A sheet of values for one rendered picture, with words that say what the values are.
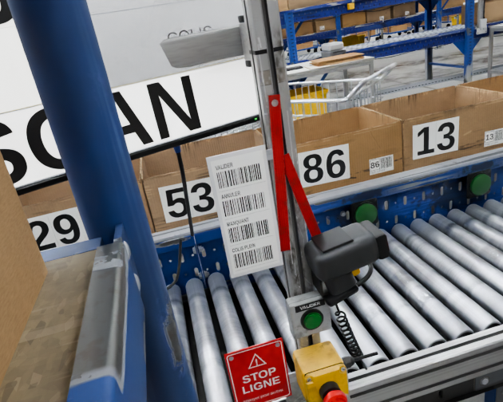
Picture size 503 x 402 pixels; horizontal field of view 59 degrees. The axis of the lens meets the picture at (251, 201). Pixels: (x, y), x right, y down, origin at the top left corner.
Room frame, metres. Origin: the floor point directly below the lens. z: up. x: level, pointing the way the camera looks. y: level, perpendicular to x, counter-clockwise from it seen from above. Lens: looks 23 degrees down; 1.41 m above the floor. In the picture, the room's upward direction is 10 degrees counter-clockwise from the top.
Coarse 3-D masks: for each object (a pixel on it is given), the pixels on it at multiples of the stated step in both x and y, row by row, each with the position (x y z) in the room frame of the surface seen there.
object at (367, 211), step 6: (366, 204) 1.19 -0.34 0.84; (360, 210) 1.19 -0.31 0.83; (366, 210) 1.19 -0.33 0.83; (372, 210) 1.19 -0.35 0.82; (354, 216) 1.19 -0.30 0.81; (360, 216) 1.18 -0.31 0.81; (366, 216) 1.19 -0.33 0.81; (372, 216) 1.19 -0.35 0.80; (360, 222) 1.18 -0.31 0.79; (372, 222) 1.19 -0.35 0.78
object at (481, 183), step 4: (476, 176) 1.26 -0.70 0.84; (480, 176) 1.25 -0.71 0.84; (484, 176) 1.26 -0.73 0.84; (488, 176) 1.26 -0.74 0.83; (472, 180) 1.26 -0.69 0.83; (476, 180) 1.25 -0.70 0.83; (480, 180) 1.25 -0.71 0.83; (484, 180) 1.25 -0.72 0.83; (488, 180) 1.26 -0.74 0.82; (472, 184) 1.25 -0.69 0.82; (476, 184) 1.25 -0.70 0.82; (480, 184) 1.25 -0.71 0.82; (484, 184) 1.25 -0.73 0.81; (488, 184) 1.26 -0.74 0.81; (472, 188) 1.25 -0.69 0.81; (476, 188) 1.25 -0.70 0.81; (480, 188) 1.25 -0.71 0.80; (484, 188) 1.25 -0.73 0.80; (488, 188) 1.26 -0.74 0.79; (472, 192) 1.26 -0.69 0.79; (476, 192) 1.25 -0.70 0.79; (480, 192) 1.25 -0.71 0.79; (484, 192) 1.26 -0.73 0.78
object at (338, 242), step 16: (352, 224) 0.62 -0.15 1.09; (368, 224) 0.61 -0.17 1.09; (320, 240) 0.59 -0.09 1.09; (336, 240) 0.58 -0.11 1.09; (352, 240) 0.57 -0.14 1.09; (368, 240) 0.57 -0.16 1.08; (384, 240) 0.57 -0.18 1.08; (320, 256) 0.56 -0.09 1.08; (336, 256) 0.56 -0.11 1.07; (352, 256) 0.56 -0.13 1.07; (368, 256) 0.56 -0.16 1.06; (384, 256) 0.57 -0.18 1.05; (320, 272) 0.56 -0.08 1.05; (336, 272) 0.56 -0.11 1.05; (352, 272) 0.59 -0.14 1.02; (336, 288) 0.57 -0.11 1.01; (352, 288) 0.57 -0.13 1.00; (336, 304) 0.57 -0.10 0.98
